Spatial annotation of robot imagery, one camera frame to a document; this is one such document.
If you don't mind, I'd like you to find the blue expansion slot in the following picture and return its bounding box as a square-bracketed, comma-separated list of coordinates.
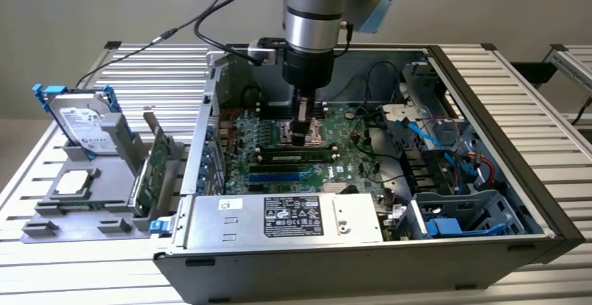
[248, 173, 302, 183]

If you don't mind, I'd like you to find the silver power supply unit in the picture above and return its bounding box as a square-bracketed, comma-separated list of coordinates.
[172, 191, 385, 251]

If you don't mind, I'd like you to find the black camera cable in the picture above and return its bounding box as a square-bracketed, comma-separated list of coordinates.
[192, 0, 268, 67]

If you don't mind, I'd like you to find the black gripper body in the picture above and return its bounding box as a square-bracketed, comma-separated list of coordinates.
[281, 49, 336, 90]

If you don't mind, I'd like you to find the red SATA wire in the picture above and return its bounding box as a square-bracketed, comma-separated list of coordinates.
[466, 151, 502, 189]

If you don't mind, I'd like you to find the blue card retention clip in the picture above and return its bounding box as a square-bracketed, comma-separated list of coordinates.
[148, 216, 173, 237]

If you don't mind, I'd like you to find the grey parts rack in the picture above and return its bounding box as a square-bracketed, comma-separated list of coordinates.
[20, 112, 186, 244]

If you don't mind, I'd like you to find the long black arm cable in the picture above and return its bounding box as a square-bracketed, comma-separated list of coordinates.
[73, 0, 268, 89]

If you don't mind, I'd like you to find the green graphics card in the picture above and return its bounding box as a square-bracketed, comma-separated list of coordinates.
[130, 106, 176, 217]

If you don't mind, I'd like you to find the grey disk bay cage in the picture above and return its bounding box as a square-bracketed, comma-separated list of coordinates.
[408, 189, 528, 241]

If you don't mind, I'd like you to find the hard disk with blue bracket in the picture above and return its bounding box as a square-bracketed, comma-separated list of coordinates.
[30, 82, 134, 156]

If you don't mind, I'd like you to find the silver CPU chip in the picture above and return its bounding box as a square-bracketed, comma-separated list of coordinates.
[52, 171, 96, 197]

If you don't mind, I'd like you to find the CPU socket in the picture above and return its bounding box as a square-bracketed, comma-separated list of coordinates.
[270, 116, 325, 147]

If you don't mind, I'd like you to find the open grey PC case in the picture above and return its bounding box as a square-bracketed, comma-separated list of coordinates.
[150, 43, 586, 302]

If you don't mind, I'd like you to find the metal slat side table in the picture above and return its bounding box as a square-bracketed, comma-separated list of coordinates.
[542, 43, 592, 136]

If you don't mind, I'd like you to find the RAM stick in slot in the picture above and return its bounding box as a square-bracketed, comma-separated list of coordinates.
[256, 146, 336, 164]

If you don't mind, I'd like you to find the silver optical drive cage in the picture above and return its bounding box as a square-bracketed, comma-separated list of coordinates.
[378, 61, 445, 153]

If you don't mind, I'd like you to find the green Dell motherboard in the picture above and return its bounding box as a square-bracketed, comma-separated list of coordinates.
[220, 101, 404, 202]

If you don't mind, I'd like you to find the black box between tables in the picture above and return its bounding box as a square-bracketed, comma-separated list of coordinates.
[509, 60, 558, 85]

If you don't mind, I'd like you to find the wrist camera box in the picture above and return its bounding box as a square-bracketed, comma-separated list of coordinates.
[246, 37, 288, 66]

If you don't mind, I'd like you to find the blue SATA wire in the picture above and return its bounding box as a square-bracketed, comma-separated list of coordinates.
[386, 117, 477, 185]

